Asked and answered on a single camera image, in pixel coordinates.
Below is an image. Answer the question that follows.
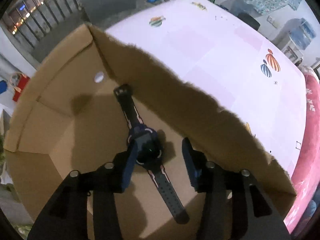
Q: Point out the black trash bin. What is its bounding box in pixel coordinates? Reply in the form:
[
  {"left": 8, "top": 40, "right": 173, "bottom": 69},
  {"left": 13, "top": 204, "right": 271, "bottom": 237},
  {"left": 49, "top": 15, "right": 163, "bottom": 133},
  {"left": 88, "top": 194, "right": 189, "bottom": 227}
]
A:
[{"left": 237, "top": 12, "right": 260, "bottom": 31}]

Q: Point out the pink floral blanket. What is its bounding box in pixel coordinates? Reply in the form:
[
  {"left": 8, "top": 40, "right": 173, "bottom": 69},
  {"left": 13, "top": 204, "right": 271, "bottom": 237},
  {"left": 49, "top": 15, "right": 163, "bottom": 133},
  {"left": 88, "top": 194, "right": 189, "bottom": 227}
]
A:
[{"left": 284, "top": 66, "right": 319, "bottom": 233}]

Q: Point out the brown cardboard box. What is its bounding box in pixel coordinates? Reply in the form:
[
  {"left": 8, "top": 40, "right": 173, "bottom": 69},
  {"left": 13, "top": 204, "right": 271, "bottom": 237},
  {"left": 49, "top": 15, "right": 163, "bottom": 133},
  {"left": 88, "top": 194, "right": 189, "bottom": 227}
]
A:
[{"left": 4, "top": 24, "right": 296, "bottom": 239}]

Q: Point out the large clear water jug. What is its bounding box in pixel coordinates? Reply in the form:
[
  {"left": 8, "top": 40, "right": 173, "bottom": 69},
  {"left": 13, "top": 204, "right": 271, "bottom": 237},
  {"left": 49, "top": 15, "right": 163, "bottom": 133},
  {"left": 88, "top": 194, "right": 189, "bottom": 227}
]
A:
[{"left": 229, "top": 0, "right": 254, "bottom": 16}]

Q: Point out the red gift bag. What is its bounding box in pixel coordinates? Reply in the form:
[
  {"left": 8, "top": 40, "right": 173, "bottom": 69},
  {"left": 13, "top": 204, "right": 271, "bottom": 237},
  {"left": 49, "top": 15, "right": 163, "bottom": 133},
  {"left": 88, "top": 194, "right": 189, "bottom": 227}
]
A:
[{"left": 9, "top": 72, "right": 30, "bottom": 102}]

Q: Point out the pink and black watch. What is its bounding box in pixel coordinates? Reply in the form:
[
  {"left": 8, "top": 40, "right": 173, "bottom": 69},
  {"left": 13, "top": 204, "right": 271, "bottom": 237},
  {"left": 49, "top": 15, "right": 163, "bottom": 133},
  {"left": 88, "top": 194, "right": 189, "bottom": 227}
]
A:
[{"left": 113, "top": 84, "right": 189, "bottom": 224}]

